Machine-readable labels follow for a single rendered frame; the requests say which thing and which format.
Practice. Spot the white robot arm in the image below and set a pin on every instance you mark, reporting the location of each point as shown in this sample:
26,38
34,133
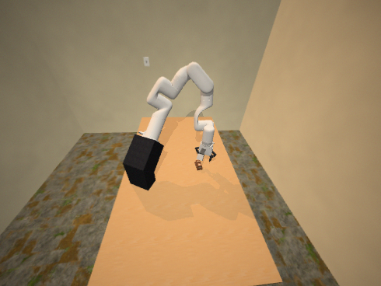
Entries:
172,89

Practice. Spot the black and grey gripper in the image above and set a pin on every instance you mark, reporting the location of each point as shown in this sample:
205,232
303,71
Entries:
208,151

